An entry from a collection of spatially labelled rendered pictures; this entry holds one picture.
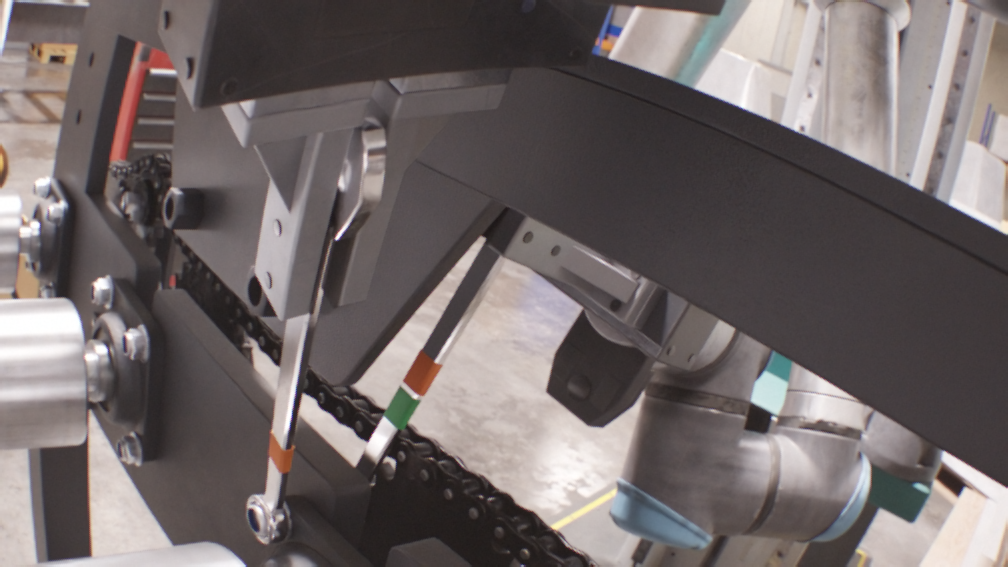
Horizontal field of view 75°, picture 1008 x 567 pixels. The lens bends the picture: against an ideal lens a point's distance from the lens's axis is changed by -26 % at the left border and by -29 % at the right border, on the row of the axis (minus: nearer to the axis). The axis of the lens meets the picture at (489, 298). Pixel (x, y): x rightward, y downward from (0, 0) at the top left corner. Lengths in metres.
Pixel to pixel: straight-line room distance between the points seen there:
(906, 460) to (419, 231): 0.92
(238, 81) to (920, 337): 0.19
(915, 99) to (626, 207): 1.14
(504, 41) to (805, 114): 1.15
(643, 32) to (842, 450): 0.52
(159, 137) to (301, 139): 2.25
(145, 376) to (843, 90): 0.64
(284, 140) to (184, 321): 0.33
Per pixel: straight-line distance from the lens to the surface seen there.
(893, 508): 1.20
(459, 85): 0.26
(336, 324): 0.40
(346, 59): 0.21
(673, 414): 0.63
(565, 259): 0.43
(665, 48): 0.94
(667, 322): 0.46
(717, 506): 0.65
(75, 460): 1.03
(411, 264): 0.36
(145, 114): 2.46
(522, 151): 0.31
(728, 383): 0.63
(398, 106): 0.25
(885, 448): 1.17
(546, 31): 0.25
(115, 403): 0.63
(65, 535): 1.10
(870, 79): 0.78
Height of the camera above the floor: 1.16
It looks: 17 degrees down
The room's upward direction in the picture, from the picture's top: 17 degrees clockwise
